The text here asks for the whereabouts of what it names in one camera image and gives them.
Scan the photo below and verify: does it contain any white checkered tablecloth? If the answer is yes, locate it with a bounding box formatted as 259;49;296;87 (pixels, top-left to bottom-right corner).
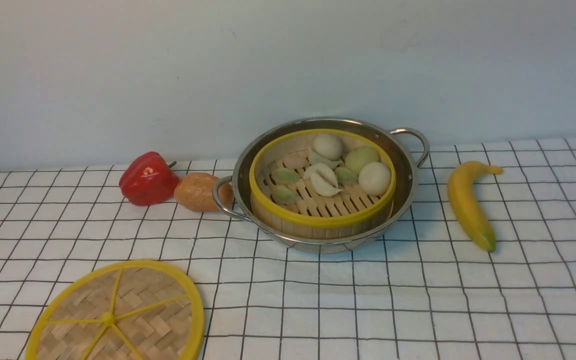
0;137;576;360

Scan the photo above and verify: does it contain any pale green round bun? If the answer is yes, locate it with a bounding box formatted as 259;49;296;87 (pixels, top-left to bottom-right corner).
344;146;380;175

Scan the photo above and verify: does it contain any stainless steel pot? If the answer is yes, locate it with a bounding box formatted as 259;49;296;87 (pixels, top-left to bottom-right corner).
212;117;430;254

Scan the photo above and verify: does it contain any white dumpling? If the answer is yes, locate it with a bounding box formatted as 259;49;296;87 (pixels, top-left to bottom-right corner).
303;162;343;198

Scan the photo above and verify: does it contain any green dumpling front left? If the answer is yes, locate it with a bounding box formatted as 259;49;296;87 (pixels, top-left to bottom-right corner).
270;185;303;205

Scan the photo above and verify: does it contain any yellow banana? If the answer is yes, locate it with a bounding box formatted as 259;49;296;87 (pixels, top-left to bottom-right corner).
446;161;503;253

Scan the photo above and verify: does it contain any white round bun front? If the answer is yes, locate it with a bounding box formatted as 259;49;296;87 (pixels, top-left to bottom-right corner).
358;161;393;197

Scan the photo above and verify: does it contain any white round bun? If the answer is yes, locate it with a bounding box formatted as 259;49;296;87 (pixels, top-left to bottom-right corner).
311;132;344;161
358;161;393;197

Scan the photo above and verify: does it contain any red bell pepper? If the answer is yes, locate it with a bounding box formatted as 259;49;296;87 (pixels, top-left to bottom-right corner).
118;152;181;207

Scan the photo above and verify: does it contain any green dumpling centre right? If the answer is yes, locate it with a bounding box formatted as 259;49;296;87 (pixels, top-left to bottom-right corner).
334;166;358;188

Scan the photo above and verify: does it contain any yellow rimmed bamboo steamer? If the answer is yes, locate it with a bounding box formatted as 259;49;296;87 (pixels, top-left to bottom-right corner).
249;129;397;240

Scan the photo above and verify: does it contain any brown potato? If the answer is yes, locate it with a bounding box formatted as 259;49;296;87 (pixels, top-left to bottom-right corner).
173;172;220;213

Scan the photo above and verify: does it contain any pale green dumpling top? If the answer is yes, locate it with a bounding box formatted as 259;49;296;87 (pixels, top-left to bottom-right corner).
307;147;343;170

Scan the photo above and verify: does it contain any pink dumpling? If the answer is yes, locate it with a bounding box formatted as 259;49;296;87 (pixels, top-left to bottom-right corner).
282;152;310;170

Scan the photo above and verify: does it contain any yellow woven bamboo steamer lid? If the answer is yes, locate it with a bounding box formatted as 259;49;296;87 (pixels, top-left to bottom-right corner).
23;259;206;360

